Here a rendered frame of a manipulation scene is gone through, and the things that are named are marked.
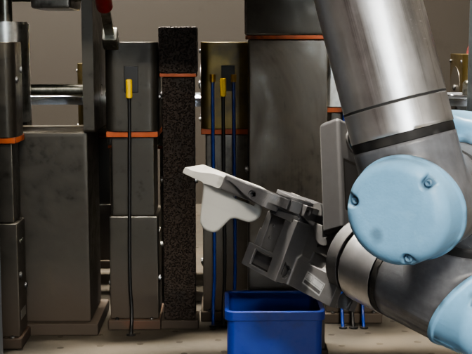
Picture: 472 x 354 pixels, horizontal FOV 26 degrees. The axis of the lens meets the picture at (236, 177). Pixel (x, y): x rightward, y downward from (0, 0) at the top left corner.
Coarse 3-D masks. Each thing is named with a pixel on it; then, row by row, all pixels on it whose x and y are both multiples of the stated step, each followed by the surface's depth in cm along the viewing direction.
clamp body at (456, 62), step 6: (456, 54) 175; (462, 54) 170; (450, 60) 178; (456, 60) 175; (462, 60) 170; (450, 66) 179; (456, 66) 175; (462, 66) 170; (450, 72) 179; (456, 72) 174; (462, 72) 170; (450, 78) 179; (456, 78) 174; (462, 78) 170; (450, 84) 179; (456, 84) 174; (450, 90) 179; (456, 90) 174
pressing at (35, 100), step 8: (32, 96) 152; (40, 96) 152; (48, 96) 152; (56, 96) 152; (64, 96) 152; (72, 96) 152; (80, 96) 151; (200, 96) 147; (448, 96) 148; (456, 96) 148; (464, 96) 148; (32, 104) 152; (40, 104) 152; (48, 104) 152; (56, 104) 152; (64, 104) 152; (72, 104) 152; (80, 104) 151; (200, 104) 147; (456, 104) 148; (464, 104) 148
